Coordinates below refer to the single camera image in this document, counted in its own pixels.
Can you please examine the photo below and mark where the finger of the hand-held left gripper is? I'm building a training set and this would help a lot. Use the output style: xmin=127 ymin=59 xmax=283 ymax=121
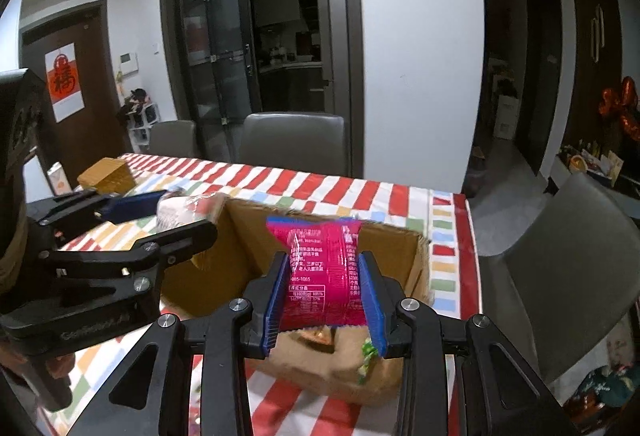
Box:
xmin=37 ymin=220 xmax=219 ymax=312
xmin=27 ymin=189 xmax=168 ymax=242

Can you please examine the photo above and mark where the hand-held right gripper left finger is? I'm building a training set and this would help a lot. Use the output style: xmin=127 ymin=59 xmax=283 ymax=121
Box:
xmin=67 ymin=252 xmax=291 ymax=436

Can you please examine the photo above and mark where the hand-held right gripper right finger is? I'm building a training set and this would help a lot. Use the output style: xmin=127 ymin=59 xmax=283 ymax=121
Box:
xmin=356 ymin=251 xmax=576 ymax=436

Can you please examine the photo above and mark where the pale plastic snack packet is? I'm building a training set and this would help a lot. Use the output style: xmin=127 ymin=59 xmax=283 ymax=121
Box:
xmin=156 ymin=191 xmax=229 ymax=233

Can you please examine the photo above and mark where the brown cardboard box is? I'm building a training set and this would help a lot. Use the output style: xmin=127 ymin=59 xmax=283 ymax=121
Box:
xmin=160 ymin=198 xmax=433 ymax=408

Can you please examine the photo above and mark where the red snack packet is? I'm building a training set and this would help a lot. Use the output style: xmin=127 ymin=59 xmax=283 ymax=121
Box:
xmin=265 ymin=216 xmax=372 ymax=333

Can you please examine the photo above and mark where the woven wicker box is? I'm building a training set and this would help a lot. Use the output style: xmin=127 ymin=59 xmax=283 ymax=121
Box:
xmin=76 ymin=157 xmax=136 ymax=195

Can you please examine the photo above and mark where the green snack packet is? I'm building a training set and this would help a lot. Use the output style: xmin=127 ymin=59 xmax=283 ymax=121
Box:
xmin=356 ymin=336 xmax=379 ymax=385

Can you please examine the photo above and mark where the grey dining chair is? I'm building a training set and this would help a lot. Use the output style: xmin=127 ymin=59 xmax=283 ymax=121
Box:
xmin=239 ymin=112 xmax=350 ymax=177
xmin=149 ymin=120 xmax=201 ymax=160
xmin=479 ymin=173 xmax=640 ymax=384

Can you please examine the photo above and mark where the white and orange carton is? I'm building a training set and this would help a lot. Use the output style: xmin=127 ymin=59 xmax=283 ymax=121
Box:
xmin=46 ymin=163 xmax=76 ymax=197

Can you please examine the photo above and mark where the white small shelf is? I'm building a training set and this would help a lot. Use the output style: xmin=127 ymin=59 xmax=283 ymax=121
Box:
xmin=125 ymin=102 xmax=162 ymax=152

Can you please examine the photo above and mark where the dark plush toy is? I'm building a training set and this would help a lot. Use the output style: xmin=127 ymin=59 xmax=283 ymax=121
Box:
xmin=117 ymin=88 xmax=149 ymax=120

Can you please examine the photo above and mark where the striped colourful tablecloth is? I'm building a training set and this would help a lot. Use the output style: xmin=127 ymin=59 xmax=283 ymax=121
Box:
xmin=0 ymin=152 xmax=483 ymax=436

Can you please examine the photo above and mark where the brown wooden door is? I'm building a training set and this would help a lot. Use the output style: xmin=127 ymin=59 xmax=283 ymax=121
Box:
xmin=20 ymin=0 xmax=127 ymax=177

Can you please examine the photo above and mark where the red and white door poster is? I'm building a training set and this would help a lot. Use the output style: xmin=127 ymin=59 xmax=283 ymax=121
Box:
xmin=45 ymin=43 xmax=84 ymax=123

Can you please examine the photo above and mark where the dark framed glass sliding door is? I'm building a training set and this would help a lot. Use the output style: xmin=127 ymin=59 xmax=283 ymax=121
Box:
xmin=160 ymin=0 xmax=264 ymax=163

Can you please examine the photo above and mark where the white paper bag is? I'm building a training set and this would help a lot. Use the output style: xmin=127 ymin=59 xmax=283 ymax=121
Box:
xmin=495 ymin=95 xmax=521 ymax=140

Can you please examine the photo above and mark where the white low sideboard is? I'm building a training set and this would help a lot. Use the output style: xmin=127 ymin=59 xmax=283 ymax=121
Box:
xmin=546 ymin=151 xmax=640 ymax=217

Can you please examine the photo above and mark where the teal printed cloth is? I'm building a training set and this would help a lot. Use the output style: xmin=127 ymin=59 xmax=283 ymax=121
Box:
xmin=566 ymin=362 xmax=640 ymax=432

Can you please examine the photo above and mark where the black range hood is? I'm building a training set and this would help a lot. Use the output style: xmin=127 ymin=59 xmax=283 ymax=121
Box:
xmin=299 ymin=0 xmax=321 ymax=33

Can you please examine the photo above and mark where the silver refrigerator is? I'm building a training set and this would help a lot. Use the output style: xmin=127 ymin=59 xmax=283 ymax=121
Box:
xmin=314 ymin=0 xmax=352 ymax=117

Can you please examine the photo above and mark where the dark room door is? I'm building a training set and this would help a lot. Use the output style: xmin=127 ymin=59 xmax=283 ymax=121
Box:
xmin=515 ymin=0 xmax=564 ymax=177

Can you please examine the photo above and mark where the red foil balloon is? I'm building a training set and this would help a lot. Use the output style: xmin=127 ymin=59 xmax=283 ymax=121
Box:
xmin=600 ymin=76 xmax=640 ymax=143

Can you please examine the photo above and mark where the dark wardrobe door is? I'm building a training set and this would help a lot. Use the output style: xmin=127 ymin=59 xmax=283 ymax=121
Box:
xmin=565 ymin=0 xmax=624 ymax=167

